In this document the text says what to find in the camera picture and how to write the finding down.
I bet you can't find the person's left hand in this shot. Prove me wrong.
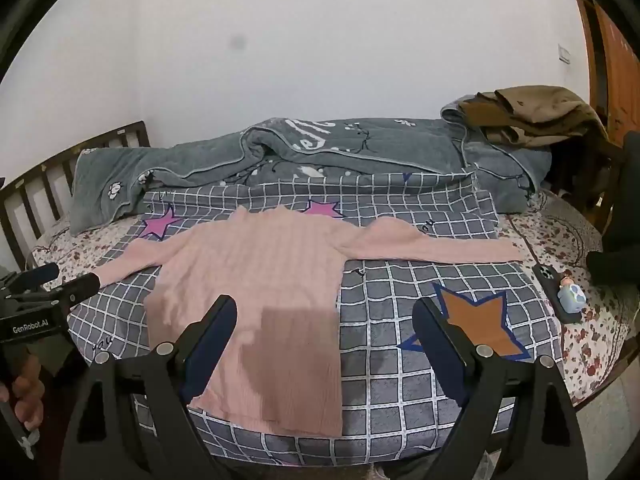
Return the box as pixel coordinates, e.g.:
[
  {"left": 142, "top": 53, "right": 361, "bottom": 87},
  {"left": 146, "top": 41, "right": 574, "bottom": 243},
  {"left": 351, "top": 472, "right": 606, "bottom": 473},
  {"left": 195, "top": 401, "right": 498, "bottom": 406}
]
[{"left": 0, "top": 354, "right": 47, "bottom": 428}]

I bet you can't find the black phone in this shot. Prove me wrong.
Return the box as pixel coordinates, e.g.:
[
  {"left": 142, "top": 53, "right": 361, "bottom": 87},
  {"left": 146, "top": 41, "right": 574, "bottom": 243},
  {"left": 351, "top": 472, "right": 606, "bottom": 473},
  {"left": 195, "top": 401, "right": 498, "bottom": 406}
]
[{"left": 531, "top": 262, "right": 584, "bottom": 325}]

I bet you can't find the grey printed quilt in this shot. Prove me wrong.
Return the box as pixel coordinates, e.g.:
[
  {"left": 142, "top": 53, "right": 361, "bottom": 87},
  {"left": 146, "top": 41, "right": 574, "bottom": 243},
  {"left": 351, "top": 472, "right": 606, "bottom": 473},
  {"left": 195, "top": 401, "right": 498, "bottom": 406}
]
[{"left": 67, "top": 104, "right": 553, "bottom": 237}]

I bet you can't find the orange wooden door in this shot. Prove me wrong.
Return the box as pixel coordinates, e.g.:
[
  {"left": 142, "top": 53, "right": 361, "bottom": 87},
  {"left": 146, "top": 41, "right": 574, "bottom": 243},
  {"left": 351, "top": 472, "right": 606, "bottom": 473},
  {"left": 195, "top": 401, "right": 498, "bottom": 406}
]
[{"left": 569, "top": 0, "right": 640, "bottom": 137}]

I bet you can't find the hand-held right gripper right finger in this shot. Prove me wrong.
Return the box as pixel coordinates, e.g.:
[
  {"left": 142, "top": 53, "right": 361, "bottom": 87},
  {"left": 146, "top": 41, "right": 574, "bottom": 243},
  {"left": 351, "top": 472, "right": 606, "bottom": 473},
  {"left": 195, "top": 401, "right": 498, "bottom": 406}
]
[{"left": 411, "top": 297, "right": 589, "bottom": 480}]

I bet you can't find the brown jacket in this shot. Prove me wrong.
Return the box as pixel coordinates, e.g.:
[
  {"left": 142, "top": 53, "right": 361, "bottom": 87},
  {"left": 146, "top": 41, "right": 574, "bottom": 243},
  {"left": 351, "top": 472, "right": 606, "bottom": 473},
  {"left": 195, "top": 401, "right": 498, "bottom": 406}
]
[{"left": 457, "top": 86, "right": 609, "bottom": 147}]

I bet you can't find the dark wooden slatted headboard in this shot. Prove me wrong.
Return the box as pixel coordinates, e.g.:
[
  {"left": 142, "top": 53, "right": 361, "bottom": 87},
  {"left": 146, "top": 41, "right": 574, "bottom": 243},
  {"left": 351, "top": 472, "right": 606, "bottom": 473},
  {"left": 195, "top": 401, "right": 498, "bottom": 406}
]
[{"left": 0, "top": 121, "right": 151, "bottom": 272}]

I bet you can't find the pink knit sweater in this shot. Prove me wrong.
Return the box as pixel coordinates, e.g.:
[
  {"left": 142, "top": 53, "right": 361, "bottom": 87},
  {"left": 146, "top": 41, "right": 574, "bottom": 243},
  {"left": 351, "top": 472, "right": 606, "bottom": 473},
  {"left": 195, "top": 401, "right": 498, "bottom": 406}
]
[{"left": 92, "top": 207, "right": 527, "bottom": 438}]

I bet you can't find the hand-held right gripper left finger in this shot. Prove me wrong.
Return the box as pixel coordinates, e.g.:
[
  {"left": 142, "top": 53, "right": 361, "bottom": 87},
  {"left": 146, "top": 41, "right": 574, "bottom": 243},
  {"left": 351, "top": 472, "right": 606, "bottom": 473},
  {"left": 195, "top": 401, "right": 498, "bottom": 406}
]
[{"left": 60, "top": 295, "right": 238, "bottom": 480}]

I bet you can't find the dark cloth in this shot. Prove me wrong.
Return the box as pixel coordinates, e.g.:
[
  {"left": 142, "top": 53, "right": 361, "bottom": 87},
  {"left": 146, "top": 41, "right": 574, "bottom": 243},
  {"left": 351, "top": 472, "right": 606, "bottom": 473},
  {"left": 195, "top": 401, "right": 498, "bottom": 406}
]
[{"left": 585, "top": 130, "right": 640, "bottom": 302}]

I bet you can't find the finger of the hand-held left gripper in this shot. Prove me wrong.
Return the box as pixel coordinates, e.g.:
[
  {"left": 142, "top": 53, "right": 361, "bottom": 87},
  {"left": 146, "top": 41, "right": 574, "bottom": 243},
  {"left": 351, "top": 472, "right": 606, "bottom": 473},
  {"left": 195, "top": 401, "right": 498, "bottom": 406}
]
[
  {"left": 47, "top": 272, "right": 102, "bottom": 312},
  {"left": 4, "top": 262, "right": 61, "bottom": 295}
]

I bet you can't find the small toy figure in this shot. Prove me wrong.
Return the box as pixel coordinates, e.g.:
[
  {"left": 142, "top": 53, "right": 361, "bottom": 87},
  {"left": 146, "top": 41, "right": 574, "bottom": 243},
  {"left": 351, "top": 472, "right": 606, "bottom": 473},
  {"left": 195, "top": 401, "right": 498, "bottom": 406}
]
[{"left": 556, "top": 271, "right": 587, "bottom": 314}]

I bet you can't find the grey checked star-print blanket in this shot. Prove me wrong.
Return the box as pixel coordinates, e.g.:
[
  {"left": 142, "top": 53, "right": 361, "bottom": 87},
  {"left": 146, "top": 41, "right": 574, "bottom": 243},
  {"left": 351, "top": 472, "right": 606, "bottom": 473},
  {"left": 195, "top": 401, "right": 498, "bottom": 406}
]
[{"left": 67, "top": 172, "right": 566, "bottom": 467}]

